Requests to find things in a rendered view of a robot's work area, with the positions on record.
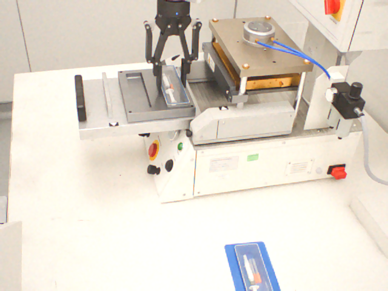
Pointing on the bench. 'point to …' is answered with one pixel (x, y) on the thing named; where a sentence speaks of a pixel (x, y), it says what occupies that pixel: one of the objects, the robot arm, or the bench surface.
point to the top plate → (260, 47)
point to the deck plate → (208, 97)
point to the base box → (260, 165)
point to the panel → (168, 152)
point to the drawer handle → (79, 97)
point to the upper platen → (259, 83)
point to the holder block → (148, 97)
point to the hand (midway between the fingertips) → (171, 75)
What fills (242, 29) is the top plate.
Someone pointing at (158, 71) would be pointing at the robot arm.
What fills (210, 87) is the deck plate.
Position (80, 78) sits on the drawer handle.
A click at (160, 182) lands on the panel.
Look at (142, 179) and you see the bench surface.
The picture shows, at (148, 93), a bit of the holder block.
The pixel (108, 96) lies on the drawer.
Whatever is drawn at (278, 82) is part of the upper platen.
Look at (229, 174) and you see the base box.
